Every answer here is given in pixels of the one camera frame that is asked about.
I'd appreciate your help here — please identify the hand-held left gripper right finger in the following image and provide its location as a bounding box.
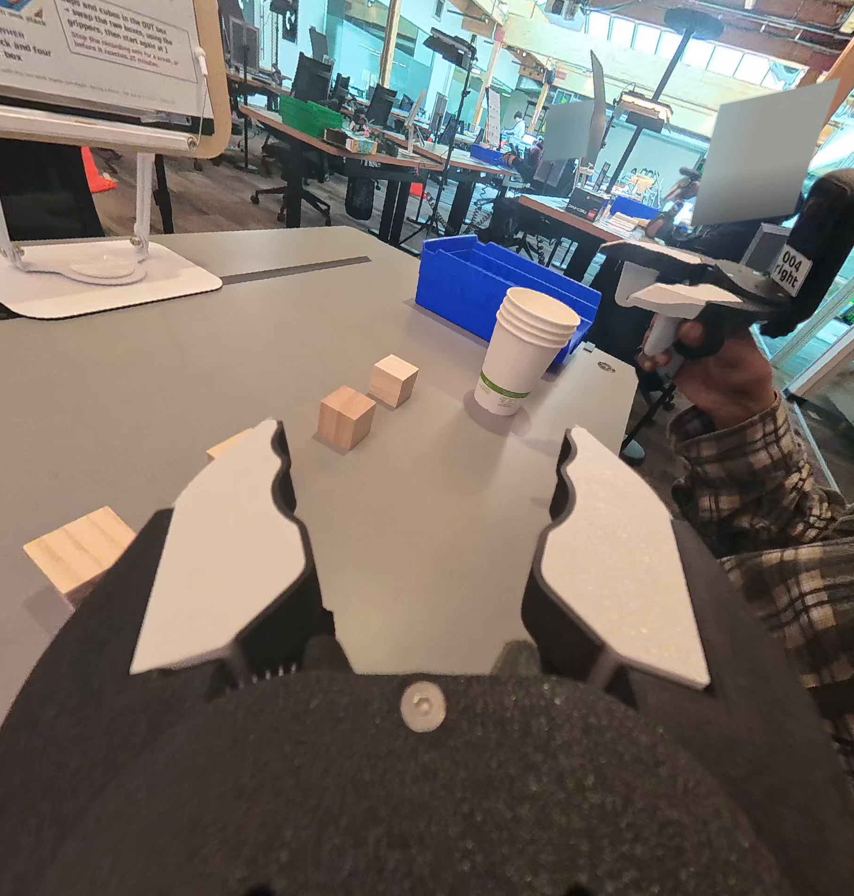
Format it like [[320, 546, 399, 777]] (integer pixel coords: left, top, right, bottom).
[[521, 425, 713, 690]]

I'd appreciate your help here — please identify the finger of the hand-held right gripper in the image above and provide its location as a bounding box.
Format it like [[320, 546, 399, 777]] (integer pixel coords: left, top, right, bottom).
[[626, 282, 744, 310], [601, 240, 743, 282]]

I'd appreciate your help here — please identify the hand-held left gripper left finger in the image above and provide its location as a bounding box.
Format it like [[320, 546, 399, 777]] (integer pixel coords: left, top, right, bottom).
[[129, 419, 336, 686]]

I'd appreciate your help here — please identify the wooden cube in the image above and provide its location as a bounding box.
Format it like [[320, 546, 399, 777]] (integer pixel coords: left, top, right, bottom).
[[317, 385, 378, 454], [205, 427, 258, 463], [23, 506, 137, 608], [368, 354, 420, 409]]

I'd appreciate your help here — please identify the person's right forearm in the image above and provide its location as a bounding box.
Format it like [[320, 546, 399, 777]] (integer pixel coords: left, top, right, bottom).
[[668, 392, 851, 557]]

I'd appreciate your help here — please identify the person's right hand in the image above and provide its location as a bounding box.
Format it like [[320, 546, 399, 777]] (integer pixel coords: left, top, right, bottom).
[[636, 318, 779, 429]]

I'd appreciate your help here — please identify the black printed box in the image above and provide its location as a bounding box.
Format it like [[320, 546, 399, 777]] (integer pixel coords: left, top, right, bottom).
[[563, 188, 613, 222]]

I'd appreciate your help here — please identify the black pole stand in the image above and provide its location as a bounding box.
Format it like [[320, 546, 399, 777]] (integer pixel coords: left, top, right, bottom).
[[612, 7, 726, 198]]

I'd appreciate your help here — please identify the white document stand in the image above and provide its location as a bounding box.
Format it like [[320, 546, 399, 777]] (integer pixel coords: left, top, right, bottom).
[[0, 101, 224, 320]]

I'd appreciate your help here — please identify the black tripod light stand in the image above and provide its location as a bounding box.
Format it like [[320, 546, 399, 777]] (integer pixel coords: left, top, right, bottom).
[[399, 28, 485, 246]]

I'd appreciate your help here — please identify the green plastic crate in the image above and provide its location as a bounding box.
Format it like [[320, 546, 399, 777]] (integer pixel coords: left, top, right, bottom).
[[279, 94, 344, 139]]

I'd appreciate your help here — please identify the black office chair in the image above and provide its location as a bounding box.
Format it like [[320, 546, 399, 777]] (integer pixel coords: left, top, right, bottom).
[[251, 52, 333, 227]]

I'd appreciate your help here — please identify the printed instruction sheet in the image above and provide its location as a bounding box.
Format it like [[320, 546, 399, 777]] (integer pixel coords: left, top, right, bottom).
[[0, 0, 204, 107]]

